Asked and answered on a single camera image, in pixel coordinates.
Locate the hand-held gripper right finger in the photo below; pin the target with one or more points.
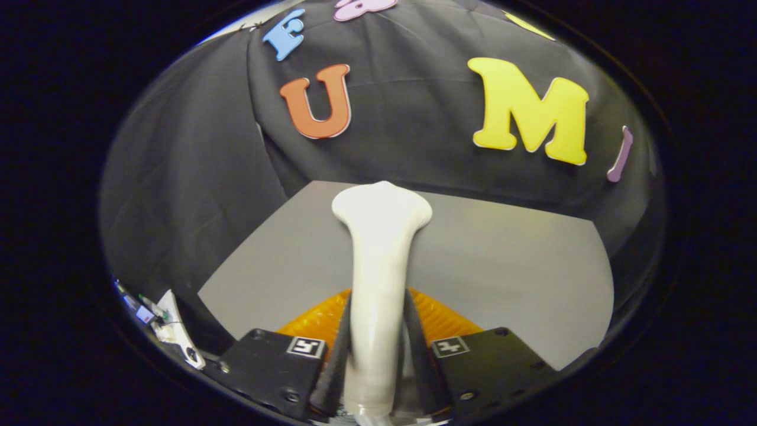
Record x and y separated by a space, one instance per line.
423 378

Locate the grey cabinet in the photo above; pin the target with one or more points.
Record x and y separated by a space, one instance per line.
502 266

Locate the black backdrop cloth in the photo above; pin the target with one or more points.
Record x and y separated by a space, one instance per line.
189 177

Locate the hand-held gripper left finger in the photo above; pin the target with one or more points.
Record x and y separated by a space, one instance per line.
337 384

